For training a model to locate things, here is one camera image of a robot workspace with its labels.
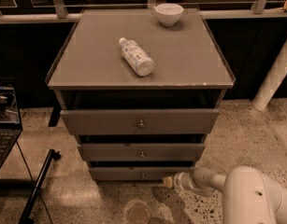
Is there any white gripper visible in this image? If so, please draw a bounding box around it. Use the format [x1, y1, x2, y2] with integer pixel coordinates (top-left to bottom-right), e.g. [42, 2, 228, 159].
[163, 173, 195, 190]

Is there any grey bottom drawer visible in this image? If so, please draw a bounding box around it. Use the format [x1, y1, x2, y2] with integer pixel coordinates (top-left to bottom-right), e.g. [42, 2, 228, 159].
[89, 161, 195, 182]

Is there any grey drawer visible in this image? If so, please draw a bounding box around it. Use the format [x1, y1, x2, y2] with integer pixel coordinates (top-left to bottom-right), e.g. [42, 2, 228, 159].
[78, 143, 205, 161]
[89, 161, 195, 182]
[61, 109, 219, 135]

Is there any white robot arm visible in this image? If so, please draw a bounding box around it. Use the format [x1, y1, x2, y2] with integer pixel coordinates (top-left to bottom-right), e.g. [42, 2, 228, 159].
[163, 166, 287, 224]

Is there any grey middle drawer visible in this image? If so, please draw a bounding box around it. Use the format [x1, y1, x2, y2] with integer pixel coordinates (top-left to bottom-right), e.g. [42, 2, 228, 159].
[78, 143, 205, 161]

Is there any grey top drawer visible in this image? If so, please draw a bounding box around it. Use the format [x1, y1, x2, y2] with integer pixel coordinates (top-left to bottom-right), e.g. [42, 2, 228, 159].
[61, 109, 219, 135]

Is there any grey drawer cabinet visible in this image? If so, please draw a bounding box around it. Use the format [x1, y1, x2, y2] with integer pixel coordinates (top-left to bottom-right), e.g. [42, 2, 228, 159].
[45, 7, 237, 173]

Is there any clear plastic water bottle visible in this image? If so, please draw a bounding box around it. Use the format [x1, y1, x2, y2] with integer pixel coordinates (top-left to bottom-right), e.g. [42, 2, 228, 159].
[119, 37, 154, 77]

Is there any black metal stand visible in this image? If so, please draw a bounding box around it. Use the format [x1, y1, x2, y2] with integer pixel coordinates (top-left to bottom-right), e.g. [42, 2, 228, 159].
[18, 149, 61, 224]

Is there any white diagonal pipe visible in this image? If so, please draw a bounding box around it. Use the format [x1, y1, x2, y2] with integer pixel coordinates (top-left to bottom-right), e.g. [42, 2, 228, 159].
[252, 39, 287, 111]

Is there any white ceramic bowl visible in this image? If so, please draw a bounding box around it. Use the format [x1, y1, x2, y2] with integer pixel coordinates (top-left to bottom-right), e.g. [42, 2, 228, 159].
[155, 3, 184, 26]

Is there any black laptop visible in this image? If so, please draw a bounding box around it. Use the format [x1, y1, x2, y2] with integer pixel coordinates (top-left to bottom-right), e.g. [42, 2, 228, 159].
[0, 77, 22, 169]

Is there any metal railing frame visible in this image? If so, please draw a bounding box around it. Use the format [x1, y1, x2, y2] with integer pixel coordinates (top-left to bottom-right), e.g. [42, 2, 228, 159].
[0, 0, 287, 25]

